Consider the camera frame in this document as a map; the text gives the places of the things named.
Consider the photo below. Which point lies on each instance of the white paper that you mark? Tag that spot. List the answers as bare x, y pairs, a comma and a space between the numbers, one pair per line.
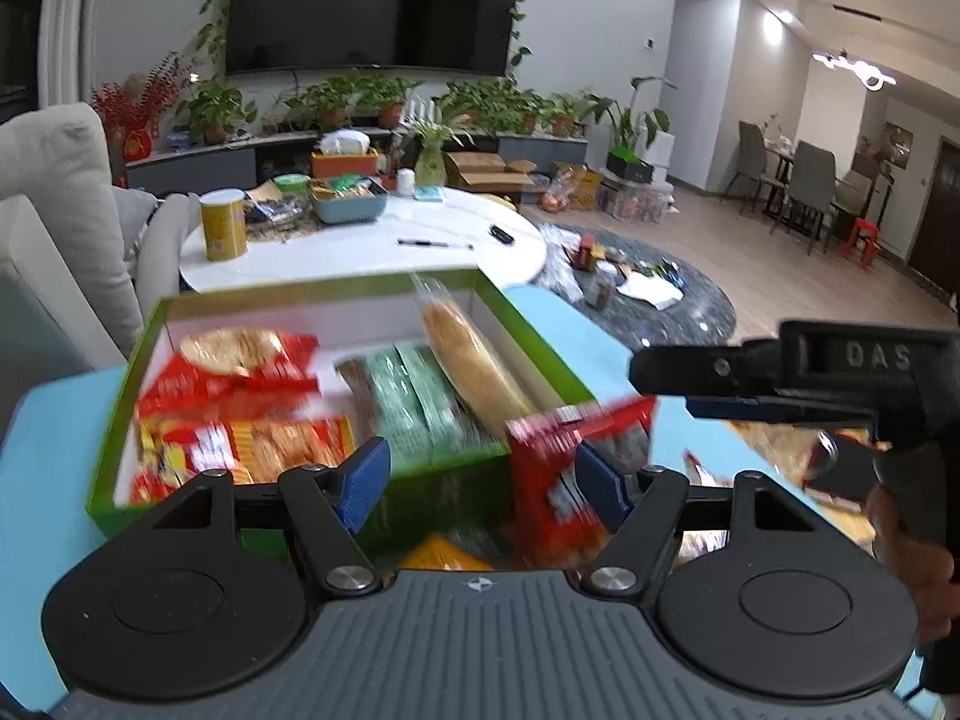
649, 291

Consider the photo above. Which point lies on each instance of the plastic bag of fruit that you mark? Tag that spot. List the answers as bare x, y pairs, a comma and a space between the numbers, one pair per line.
559, 195

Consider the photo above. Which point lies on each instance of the person's right hand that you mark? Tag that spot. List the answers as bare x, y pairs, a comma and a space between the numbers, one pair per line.
930, 585

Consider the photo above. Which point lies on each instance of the orange tissue box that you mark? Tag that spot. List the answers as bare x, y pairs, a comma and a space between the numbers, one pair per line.
345, 163

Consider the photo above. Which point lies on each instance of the pile of dark wrappers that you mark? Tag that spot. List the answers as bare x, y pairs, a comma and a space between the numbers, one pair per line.
274, 208

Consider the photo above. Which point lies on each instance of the white cushion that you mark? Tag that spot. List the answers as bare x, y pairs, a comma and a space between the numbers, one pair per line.
161, 240

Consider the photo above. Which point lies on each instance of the white cup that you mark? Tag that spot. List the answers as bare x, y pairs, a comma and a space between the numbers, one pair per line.
406, 181

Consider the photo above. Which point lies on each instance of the white floor appliance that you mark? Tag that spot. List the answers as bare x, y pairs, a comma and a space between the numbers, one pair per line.
661, 154

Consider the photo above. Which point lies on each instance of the grey dining chair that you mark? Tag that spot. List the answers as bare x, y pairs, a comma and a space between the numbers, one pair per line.
814, 172
752, 146
855, 191

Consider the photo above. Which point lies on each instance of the light grey sofa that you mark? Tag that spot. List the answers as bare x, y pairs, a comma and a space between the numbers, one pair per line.
52, 187

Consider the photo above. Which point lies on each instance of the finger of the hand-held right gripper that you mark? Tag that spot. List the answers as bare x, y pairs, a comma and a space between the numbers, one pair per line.
772, 406
705, 369

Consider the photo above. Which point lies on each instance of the small teal box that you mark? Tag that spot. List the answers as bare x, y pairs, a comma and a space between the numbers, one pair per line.
429, 194

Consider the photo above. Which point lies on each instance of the red round cracker packet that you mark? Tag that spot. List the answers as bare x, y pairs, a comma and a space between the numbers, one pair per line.
225, 382

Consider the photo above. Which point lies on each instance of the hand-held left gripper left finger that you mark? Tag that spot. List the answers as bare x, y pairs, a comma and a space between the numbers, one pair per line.
364, 480

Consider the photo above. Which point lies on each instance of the red lion print snack packet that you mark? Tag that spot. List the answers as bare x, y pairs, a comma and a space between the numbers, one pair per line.
547, 495

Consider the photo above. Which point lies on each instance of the white round table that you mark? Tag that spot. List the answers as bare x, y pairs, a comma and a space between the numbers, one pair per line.
360, 255

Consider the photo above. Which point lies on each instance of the green and black box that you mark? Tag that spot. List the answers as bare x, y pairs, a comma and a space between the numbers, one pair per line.
628, 166

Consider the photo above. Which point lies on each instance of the dark window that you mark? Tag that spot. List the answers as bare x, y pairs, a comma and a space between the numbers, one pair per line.
19, 22

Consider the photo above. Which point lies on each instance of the row of potted green plants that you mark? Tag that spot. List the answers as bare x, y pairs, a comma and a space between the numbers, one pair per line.
330, 101

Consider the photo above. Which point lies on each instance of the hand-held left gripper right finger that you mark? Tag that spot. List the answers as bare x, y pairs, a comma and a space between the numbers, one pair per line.
600, 484

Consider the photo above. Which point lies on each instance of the small red box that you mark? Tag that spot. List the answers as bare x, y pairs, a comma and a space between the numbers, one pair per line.
586, 249

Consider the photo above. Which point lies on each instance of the open cardboard box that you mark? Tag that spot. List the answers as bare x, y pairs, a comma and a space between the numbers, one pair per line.
487, 180

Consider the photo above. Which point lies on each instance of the small glass jar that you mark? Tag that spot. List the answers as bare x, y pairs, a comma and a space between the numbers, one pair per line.
598, 289

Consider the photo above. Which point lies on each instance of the framed wall picture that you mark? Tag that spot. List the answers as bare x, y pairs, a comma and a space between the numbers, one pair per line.
898, 144

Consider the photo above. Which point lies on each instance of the clear long bread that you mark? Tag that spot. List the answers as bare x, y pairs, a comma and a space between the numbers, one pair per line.
465, 360

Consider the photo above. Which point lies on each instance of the light blue table cover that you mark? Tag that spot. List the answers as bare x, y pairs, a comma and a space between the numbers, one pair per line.
45, 480

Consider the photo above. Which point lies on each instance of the black wall television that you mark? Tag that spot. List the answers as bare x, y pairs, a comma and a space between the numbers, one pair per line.
375, 7

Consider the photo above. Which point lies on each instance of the clear storage box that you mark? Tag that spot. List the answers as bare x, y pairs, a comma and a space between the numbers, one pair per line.
637, 202

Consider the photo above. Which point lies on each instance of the clear plastic bag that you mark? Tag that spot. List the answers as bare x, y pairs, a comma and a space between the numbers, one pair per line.
559, 262

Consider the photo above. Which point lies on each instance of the mint green snack packet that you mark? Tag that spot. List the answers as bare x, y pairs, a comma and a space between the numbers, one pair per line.
390, 405
442, 405

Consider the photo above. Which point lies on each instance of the dark wooden door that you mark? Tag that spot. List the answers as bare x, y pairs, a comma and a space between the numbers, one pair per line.
937, 225

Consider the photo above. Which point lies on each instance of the red plastic stool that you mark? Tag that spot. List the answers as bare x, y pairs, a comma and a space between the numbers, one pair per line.
866, 229

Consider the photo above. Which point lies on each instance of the black pen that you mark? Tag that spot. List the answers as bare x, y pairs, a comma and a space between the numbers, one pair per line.
435, 244

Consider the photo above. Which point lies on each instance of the grey television stand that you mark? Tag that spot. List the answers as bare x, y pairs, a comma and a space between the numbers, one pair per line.
195, 165

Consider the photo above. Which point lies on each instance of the green cardboard box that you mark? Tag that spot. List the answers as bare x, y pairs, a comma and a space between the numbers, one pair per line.
450, 495

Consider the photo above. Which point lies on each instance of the tall leafy plant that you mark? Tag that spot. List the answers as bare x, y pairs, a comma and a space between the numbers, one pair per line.
630, 116

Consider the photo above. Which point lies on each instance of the red berry plant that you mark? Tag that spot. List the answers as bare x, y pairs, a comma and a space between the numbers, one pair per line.
135, 109

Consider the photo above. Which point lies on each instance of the dining table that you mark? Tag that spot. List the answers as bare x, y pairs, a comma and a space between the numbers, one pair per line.
784, 154

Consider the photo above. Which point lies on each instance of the ceiling lamp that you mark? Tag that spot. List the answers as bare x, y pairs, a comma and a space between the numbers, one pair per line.
840, 60

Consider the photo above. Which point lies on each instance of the white router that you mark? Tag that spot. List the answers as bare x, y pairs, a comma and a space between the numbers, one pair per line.
424, 109

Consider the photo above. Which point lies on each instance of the white curtain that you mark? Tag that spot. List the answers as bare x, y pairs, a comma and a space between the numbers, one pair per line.
71, 22

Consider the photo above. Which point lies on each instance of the yellow snack can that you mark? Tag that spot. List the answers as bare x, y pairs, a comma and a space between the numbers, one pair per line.
223, 229

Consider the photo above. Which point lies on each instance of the teal plastic basket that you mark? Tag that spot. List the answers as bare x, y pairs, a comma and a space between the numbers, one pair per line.
349, 206

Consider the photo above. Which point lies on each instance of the brown striped snack packet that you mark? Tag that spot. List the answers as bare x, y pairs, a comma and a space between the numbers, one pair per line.
356, 390

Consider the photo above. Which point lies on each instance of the green bowl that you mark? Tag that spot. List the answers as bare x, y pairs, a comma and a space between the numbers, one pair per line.
291, 184

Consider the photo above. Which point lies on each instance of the glass vase with plant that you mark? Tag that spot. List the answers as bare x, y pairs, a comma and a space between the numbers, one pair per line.
429, 165

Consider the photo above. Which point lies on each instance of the red fried cube snack packet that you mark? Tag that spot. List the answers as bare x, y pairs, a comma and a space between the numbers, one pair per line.
285, 442

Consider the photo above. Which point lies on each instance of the yellow carton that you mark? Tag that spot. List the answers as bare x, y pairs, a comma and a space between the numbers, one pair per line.
589, 186

